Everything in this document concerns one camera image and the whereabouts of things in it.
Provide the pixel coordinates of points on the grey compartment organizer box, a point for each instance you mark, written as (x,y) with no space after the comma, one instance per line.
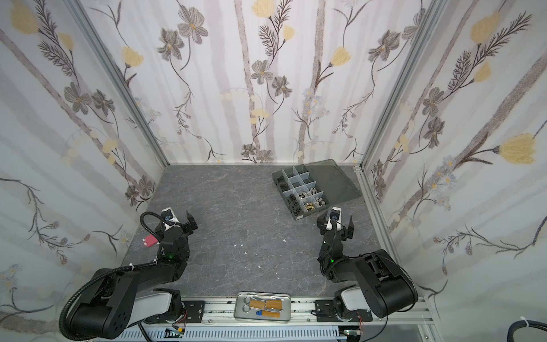
(307,189)

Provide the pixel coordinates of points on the aluminium frame rail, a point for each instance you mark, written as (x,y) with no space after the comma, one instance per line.
(219,311)

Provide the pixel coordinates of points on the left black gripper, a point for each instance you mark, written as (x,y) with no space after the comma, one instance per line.
(191,221)

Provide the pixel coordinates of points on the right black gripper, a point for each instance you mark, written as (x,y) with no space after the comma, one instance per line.
(337,231)

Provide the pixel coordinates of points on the white slotted cable duct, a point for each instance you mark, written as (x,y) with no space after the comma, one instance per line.
(235,333)

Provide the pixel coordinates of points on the black hex bolt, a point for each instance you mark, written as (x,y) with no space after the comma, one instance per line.
(283,185)

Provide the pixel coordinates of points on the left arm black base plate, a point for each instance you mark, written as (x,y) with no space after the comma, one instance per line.
(185,311)

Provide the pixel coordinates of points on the silver hex nut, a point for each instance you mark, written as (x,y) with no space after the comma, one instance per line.
(320,201)

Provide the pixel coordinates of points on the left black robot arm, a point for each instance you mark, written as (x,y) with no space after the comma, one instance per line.
(115,299)

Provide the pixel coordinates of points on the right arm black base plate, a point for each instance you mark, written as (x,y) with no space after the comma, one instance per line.
(333,311)

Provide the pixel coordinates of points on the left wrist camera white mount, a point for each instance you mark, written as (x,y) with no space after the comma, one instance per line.
(169,216)

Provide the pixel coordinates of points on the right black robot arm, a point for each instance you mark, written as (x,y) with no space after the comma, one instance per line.
(382,287)

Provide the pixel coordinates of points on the small pink red block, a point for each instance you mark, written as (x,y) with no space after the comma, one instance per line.
(149,241)

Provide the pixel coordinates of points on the metal tray with tools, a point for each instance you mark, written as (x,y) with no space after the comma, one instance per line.
(263,307)

